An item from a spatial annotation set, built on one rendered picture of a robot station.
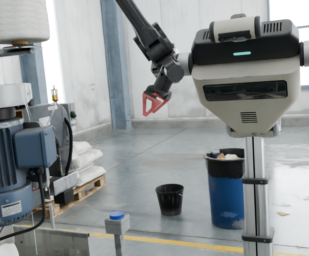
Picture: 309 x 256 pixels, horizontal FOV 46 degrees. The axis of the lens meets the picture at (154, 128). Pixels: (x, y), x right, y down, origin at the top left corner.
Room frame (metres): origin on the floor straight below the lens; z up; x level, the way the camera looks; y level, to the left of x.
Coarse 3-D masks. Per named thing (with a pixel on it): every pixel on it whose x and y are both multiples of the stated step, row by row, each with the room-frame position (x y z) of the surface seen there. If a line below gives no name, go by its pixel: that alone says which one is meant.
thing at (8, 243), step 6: (0, 228) 1.32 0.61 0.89; (6, 228) 1.31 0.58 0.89; (12, 228) 1.30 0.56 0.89; (0, 234) 1.33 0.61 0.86; (6, 234) 1.32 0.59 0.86; (6, 240) 1.32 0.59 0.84; (12, 240) 1.31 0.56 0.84; (0, 246) 1.34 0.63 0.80; (6, 246) 1.36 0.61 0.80; (12, 246) 1.37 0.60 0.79; (0, 252) 1.32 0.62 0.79; (6, 252) 1.35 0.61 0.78; (12, 252) 1.36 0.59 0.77
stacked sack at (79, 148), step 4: (76, 144) 4.55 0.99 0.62; (80, 144) 4.59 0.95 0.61; (84, 144) 4.65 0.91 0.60; (88, 144) 4.72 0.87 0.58; (76, 148) 4.46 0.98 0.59; (80, 148) 4.52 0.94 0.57; (84, 148) 4.59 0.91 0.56; (88, 148) 4.68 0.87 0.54; (76, 152) 4.42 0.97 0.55; (80, 152) 4.49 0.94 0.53
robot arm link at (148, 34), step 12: (120, 0) 1.18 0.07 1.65; (132, 0) 1.19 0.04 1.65; (132, 12) 1.19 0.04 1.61; (132, 24) 1.20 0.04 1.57; (144, 24) 1.20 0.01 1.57; (144, 36) 1.20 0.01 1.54; (156, 36) 1.21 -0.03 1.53; (156, 48) 1.22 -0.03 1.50; (168, 48) 1.22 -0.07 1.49; (156, 60) 1.23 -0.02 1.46
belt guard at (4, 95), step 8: (0, 88) 0.82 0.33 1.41; (8, 88) 0.84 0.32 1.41; (16, 88) 0.86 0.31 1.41; (24, 88) 0.90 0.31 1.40; (0, 96) 0.82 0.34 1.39; (8, 96) 0.83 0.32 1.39; (16, 96) 0.85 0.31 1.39; (24, 96) 0.89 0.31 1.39; (0, 104) 0.82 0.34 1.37; (8, 104) 0.83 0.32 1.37; (16, 104) 0.85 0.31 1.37; (24, 104) 0.88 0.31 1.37
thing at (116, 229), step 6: (108, 216) 1.47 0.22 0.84; (126, 216) 1.46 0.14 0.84; (108, 222) 1.43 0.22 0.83; (114, 222) 1.42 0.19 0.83; (120, 222) 1.41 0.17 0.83; (126, 222) 1.46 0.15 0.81; (108, 228) 1.44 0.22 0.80; (114, 228) 1.43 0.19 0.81; (120, 228) 1.41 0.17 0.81; (126, 228) 1.45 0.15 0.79; (120, 234) 1.42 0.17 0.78
